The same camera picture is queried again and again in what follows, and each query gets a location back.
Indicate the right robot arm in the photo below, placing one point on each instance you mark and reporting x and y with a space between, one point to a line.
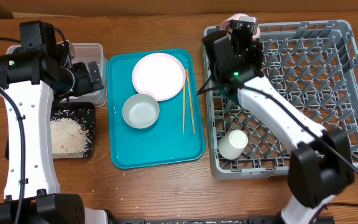
320 159

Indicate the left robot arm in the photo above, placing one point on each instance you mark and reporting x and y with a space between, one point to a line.
32 192

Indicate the white paper cup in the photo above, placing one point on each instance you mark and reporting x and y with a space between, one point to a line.
232 145

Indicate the grey dishwasher rack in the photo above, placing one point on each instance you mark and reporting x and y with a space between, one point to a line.
314 65

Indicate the black rectangular tray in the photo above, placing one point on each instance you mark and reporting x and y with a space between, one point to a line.
73 130

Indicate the wooden chopstick right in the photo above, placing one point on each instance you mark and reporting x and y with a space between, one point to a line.
190 100

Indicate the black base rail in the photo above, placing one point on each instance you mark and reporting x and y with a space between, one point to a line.
249 220

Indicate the teal serving tray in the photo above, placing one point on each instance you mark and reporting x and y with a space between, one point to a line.
163 142

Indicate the grey bowl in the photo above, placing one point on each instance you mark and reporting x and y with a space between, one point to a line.
140 111

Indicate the pink small bowl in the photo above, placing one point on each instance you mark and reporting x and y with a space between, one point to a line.
241 21

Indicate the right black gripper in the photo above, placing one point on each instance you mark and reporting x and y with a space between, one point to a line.
253 48

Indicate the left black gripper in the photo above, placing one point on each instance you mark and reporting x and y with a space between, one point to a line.
85 84

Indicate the clear plastic waste bin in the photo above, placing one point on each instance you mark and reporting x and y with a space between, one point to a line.
89 56

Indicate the pile of rice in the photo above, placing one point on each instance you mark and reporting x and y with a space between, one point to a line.
68 138

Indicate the wooden chopstick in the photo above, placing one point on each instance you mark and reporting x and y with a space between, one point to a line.
184 109
190 100

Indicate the large white plate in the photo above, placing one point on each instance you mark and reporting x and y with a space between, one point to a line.
159 75

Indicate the wooden chopstick left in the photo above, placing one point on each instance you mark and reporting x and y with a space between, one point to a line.
184 109

